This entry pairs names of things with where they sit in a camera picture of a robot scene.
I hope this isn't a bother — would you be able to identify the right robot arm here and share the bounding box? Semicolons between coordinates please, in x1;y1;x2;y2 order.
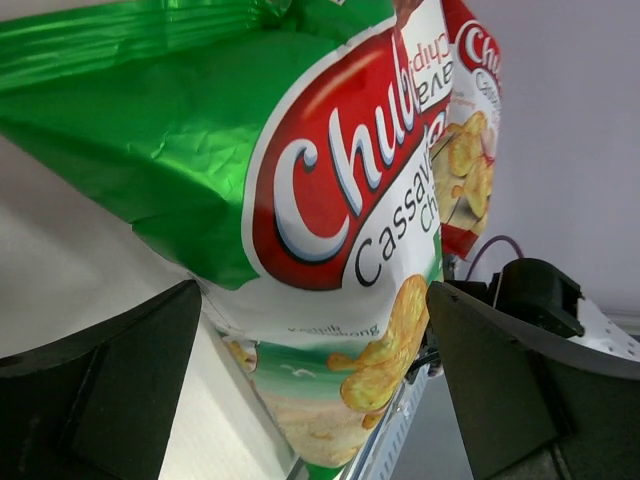
450;258;639;362

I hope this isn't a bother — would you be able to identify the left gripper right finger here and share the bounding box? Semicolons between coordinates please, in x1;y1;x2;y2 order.
426;282;639;479

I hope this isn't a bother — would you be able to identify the red chips bag right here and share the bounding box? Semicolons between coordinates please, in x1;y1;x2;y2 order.
433;1;502;258

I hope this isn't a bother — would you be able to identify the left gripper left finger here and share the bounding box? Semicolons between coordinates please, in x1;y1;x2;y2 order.
1;280;202;479

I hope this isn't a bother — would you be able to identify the brown chips bag right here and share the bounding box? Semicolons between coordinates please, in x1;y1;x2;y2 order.
393;0;453;113

